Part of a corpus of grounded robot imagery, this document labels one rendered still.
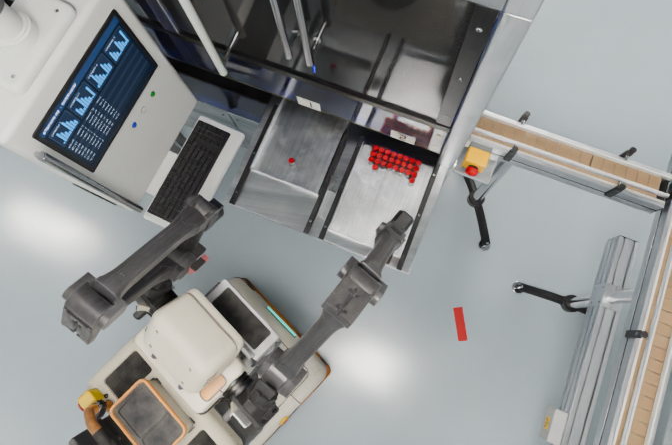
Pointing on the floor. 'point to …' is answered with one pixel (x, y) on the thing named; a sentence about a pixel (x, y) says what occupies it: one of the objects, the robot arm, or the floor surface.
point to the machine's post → (506, 39)
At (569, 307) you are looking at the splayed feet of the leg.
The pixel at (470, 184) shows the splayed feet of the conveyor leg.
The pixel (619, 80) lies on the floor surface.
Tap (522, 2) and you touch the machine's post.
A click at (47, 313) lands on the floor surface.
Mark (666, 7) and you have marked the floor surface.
